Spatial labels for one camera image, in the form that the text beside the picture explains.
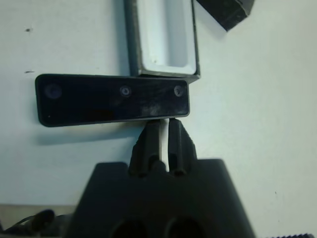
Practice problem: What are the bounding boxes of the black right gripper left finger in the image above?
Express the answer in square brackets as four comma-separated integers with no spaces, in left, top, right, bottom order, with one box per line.
[128,119,166,178]

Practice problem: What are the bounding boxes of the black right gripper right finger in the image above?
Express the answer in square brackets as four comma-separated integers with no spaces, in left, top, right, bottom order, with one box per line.
[167,118,198,176]

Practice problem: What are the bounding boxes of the black box white insert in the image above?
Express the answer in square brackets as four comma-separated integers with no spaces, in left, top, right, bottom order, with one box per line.
[123,0,201,84]

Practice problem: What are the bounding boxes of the black camera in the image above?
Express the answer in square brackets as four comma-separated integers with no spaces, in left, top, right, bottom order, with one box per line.
[34,73,191,128]

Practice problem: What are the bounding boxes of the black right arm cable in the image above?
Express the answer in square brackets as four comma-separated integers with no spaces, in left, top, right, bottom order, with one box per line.
[0,209,56,238]

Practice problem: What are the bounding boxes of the black box lid camera print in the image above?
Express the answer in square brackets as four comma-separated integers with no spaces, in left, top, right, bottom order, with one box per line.
[195,0,256,32]

